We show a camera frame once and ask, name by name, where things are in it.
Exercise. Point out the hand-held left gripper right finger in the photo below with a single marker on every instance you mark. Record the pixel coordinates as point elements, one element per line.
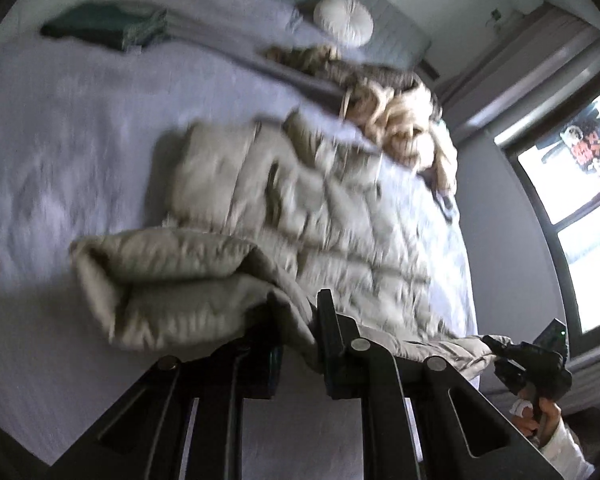
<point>332,335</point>

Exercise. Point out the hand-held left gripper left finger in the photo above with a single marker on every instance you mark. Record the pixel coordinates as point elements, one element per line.
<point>260,367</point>

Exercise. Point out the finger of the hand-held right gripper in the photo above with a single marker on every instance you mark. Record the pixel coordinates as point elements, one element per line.
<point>511,377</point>
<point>500,346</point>

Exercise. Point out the beige puffer jacket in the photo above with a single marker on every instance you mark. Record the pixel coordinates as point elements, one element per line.
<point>280,230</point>

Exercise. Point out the person's right forearm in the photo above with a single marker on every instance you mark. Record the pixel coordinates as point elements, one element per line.
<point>567,452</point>

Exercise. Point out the folded dark green clothes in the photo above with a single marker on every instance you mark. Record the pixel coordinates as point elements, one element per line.
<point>100,22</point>

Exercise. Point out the person's right hand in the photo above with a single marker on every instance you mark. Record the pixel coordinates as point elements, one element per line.
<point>525,415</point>

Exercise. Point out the cream striped fleece robe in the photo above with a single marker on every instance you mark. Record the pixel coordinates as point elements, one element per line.
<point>405,130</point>

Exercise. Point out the brown fleece robe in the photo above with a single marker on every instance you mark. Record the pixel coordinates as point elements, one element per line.
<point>330,62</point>

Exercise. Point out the lavender bed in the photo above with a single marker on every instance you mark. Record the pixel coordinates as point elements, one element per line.
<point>80,135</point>

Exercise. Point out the round white pillow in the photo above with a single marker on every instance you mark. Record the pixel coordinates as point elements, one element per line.
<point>344,20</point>

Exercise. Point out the lavender bed pillow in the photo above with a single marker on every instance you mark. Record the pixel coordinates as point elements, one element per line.
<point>290,17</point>

